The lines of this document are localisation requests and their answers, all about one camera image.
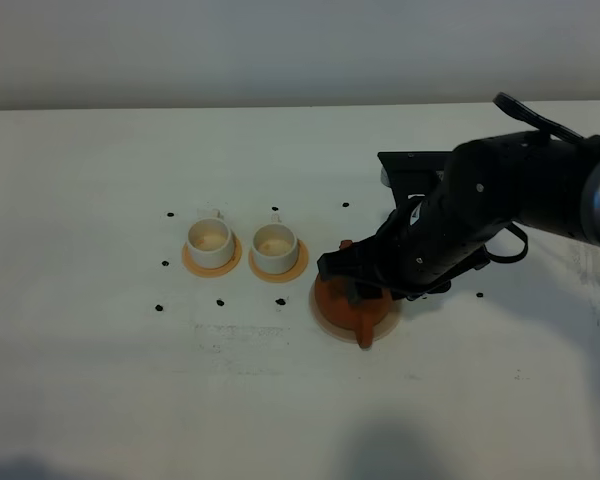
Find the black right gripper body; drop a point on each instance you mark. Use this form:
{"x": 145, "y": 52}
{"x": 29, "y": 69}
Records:
{"x": 465, "y": 223}

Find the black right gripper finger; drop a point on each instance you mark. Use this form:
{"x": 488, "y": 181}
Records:
{"x": 357, "y": 293}
{"x": 356, "y": 261}

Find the brown clay teapot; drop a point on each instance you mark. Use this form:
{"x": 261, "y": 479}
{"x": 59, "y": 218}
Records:
{"x": 347, "y": 293}

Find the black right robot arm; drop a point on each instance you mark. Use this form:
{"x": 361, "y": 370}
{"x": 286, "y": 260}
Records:
{"x": 559, "y": 188}

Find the beige round teapot coaster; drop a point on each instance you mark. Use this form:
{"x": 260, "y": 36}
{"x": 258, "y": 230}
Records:
{"x": 380, "y": 325}

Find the orange saucer right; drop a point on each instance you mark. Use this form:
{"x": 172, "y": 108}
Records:
{"x": 282, "y": 268}

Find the orange saucer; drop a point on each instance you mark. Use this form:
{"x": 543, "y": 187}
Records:
{"x": 211, "y": 273}
{"x": 282, "y": 268}

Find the white teacup right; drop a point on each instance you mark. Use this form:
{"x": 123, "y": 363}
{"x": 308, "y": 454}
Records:
{"x": 274, "y": 238}

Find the white teacup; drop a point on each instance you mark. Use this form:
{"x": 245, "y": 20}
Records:
{"x": 210, "y": 241}
{"x": 274, "y": 238}

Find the white teacup left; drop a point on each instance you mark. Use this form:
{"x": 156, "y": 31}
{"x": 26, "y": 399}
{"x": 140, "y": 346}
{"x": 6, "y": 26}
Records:
{"x": 210, "y": 241}

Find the orange saucer left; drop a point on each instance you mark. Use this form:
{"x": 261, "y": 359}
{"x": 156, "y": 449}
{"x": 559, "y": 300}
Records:
{"x": 211, "y": 273}

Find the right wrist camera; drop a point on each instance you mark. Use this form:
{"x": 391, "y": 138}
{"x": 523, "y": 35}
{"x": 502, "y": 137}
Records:
{"x": 410, "y": 174}

